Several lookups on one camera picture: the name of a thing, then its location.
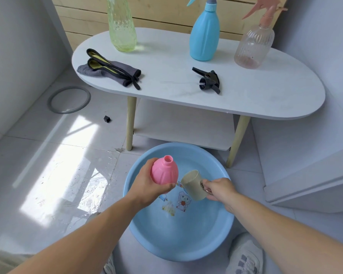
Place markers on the blue spray bottle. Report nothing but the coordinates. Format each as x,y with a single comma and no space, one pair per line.
204,34

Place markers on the person's left forearm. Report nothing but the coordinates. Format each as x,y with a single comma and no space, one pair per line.
71,245

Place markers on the green clear spray bottle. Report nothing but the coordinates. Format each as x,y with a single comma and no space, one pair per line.
121,25

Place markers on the black spray nozzle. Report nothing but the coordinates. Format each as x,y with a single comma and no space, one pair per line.
210,79

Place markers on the person's right hand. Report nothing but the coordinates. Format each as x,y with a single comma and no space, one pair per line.
221,189

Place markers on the person's white shoe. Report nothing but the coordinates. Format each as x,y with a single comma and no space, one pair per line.
244,256
110,265

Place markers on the small black block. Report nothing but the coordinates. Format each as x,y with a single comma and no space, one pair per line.
107,119

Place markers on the grey cloth with black trim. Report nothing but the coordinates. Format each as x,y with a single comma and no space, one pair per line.
117,69

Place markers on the person's right white shoe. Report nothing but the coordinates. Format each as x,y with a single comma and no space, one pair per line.
244,256

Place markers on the pink spray bottle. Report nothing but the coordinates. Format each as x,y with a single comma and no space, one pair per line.
164,171

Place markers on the person's left white shoe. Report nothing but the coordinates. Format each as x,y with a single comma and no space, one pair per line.
110,265

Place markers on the blue plastic basin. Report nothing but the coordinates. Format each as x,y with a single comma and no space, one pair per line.
185,234

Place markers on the clear ribbed spray bottle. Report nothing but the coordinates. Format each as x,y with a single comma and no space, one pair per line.
253,47

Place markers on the person's right forearm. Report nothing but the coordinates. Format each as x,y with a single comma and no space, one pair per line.
288,236

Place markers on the blue grey spray nozzle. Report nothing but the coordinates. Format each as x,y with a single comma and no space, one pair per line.
210,1

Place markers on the orange spray head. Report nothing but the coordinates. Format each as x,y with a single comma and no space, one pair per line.
267,11

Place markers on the person's left hand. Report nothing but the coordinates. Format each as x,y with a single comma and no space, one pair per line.
144,188

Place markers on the white oval table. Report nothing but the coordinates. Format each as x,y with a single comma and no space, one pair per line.
260,85

